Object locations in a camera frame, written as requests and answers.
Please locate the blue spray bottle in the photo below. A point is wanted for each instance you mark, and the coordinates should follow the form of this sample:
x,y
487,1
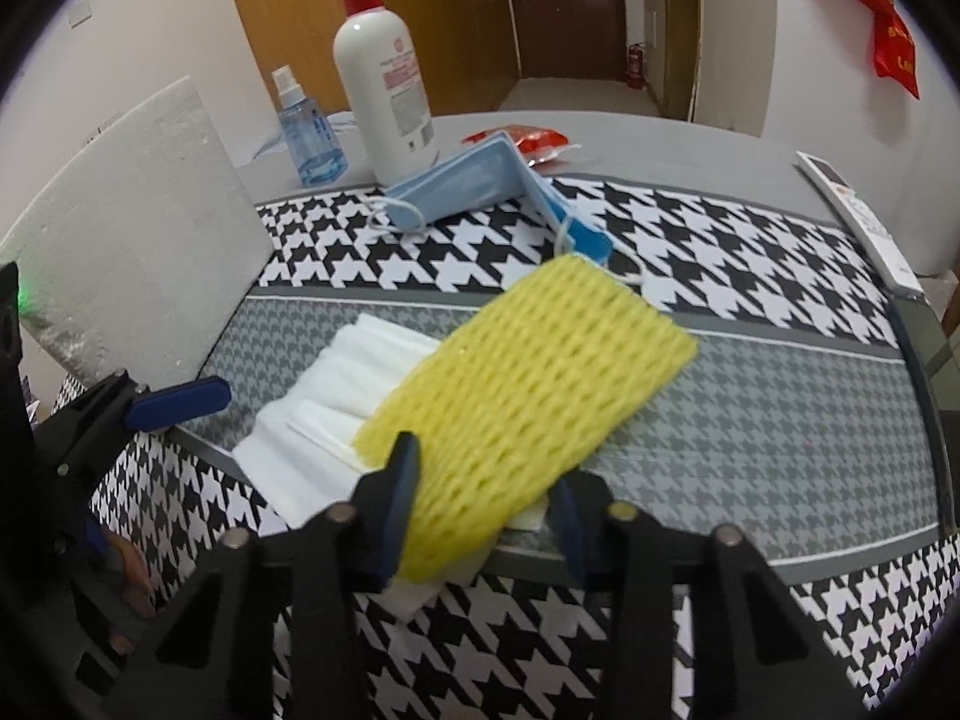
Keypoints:
x,y
307,142

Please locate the yellow foam net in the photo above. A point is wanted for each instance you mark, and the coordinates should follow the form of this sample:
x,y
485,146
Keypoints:
x,y
525,390

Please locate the white foam board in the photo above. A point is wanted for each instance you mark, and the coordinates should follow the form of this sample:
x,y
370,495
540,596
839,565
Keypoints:
x,y
127,240

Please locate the wooden wardrobe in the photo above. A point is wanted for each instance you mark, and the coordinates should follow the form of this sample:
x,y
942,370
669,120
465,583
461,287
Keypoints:
x,y
465,15

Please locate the red snack packet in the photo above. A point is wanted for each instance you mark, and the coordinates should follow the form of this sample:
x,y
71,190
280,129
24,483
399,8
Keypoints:
x,y
540,141

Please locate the red fire extinguisher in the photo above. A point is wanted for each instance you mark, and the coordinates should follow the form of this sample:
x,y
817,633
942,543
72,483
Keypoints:
x,y
635,67

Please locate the blue face mask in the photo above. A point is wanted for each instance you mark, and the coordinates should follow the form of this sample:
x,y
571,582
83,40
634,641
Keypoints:
x,y
465,180

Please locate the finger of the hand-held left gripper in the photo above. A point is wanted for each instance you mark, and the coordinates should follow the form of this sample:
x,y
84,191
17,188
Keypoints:
x,y
180,401

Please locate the red hanging banner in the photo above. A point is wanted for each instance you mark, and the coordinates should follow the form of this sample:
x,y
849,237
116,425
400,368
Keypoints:
x,y
892,37

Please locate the white tissue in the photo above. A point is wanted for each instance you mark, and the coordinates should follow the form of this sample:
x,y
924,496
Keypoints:
x,y
337,367

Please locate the white remote control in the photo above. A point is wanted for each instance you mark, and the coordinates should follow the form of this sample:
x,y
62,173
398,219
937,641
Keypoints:
x,y
855,217

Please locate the person's left hand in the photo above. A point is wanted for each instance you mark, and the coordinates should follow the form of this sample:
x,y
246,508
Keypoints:
x,y
127,566

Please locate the white wall socket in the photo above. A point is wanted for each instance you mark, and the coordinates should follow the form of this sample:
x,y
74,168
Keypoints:
x,y
80,12

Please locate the brown side door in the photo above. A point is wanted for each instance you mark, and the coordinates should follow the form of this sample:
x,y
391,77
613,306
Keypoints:
x,y
675,52

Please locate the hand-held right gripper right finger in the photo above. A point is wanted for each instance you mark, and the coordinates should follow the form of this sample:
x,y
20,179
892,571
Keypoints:
x,y
571,532

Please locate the white lotion pump bottle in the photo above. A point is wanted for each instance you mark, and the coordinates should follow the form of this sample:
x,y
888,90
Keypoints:
x,y
382,90

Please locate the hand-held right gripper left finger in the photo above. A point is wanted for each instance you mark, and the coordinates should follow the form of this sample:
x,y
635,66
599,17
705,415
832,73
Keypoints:
x,y
401,495

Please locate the dark brown entrance door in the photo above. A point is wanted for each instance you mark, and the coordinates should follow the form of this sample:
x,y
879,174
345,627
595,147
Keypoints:
x,y
570,22

